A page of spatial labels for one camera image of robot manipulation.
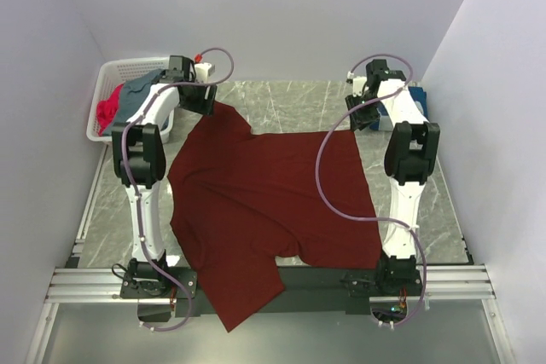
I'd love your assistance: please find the pink red t shirt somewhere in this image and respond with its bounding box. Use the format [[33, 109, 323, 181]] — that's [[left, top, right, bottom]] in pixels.
[[96, 84, 124, 136]]

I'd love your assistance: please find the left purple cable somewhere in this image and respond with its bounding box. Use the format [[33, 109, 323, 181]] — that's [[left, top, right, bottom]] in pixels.
[[120, 47, 235, 332]]

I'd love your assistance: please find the aluminium rail frame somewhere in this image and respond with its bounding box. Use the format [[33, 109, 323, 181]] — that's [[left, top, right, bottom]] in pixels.
[[26, 264, 515, 363]]

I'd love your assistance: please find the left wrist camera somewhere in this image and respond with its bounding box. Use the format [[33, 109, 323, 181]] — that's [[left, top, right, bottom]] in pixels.
[[194, 54, 215, 84]]

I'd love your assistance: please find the folded blue t shirt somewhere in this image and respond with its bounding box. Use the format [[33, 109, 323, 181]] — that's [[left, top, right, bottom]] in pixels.
[[369, 86, 428, 132]]

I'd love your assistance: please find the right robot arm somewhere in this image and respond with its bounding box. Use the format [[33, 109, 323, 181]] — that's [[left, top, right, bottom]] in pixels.
[[346, 54, 440, 296]]

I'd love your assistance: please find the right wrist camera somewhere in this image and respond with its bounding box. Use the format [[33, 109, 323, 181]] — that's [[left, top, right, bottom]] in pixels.
[[346, 71, 367, 97]]

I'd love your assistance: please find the purple cable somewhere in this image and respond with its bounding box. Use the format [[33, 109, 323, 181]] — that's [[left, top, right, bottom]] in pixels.
[[120, 47, 235, 332], [314, 54, 428, 332]]

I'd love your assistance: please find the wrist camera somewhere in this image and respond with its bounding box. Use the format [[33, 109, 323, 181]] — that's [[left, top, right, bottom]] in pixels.
[[346, 71, 367, 97], [194, 54, 215, 84]]

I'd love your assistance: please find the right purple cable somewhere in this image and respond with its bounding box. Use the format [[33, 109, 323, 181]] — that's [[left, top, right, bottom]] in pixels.
[[314, 54, 428, 332]]

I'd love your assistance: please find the black base beam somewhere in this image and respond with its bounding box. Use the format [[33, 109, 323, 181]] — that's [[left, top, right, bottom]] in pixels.
[[115, 262, 421, 322]]

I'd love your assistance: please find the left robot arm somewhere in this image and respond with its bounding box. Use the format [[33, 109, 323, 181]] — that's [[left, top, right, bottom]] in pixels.
[[107, 54, 217, 292]]

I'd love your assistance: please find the grey blue t shirt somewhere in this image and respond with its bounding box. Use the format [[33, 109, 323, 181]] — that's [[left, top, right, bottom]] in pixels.
[[102, 69, 164, 136]]

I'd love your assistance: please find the white plastic laundry basket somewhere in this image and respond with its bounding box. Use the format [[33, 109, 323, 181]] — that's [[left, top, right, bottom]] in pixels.
[[86, 56, 169, 145]]

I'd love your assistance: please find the dark red t shirt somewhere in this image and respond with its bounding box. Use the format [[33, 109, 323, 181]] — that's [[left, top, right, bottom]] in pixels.
[[168, 103, 381, 331]]

